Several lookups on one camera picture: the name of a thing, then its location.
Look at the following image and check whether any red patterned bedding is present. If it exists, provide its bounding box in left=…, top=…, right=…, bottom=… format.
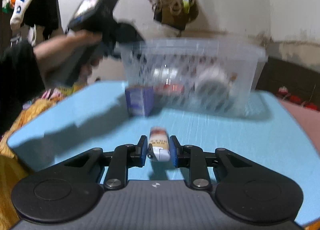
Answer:
left=276, top=86, right=319, bottom=112

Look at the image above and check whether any small orange labelled tube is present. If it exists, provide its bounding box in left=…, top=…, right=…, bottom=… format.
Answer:
left=146, top=127, right=170, bottom=162

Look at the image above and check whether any white plush toy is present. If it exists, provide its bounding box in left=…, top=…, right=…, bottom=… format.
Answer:
left=194, top=66, right=233, bottom=105

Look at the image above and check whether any purple small carton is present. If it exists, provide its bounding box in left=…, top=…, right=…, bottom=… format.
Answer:
left=125, top=86, right=154, bottom=116

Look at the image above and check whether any white black hanging jacket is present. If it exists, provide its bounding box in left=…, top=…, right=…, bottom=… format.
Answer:
left=3, top=0, right=61, bottom=46

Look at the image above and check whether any brown hanging bag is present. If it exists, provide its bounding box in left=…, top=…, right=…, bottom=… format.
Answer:
left=149, top=0, right=199, bottom=31

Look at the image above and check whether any clear bottle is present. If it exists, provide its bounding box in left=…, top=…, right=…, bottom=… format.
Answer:
left=152, top=67, right=178, bottom=82

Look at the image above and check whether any clear plastic basket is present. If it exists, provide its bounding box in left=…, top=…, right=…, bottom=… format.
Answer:
left=117, top=38, right=267, bottom=117

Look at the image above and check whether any dark wooden headboard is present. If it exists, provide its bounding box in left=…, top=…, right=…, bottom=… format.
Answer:
left=256, top=57, right=320, bottom=105

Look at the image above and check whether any red cigarette box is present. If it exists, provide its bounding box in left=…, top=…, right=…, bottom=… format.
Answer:
left=153, top=84, right=184, bottom=96

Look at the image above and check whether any person left hand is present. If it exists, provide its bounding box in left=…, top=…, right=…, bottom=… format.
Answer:
left=34, top=30, right=103, bottom=84

